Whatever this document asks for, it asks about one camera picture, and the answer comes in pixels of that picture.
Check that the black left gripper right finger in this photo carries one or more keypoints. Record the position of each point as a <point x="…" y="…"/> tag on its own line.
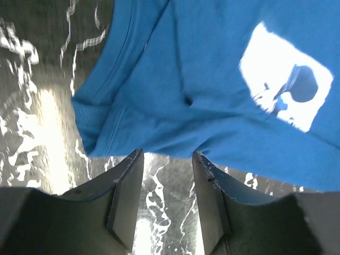
<point x="237" y="219"/>

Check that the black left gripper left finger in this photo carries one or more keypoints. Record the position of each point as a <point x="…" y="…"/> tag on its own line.
<point x="97" y="217"/>

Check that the blue printed t shirt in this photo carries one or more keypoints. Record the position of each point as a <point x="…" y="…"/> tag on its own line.
<point x="253" y="85"/>

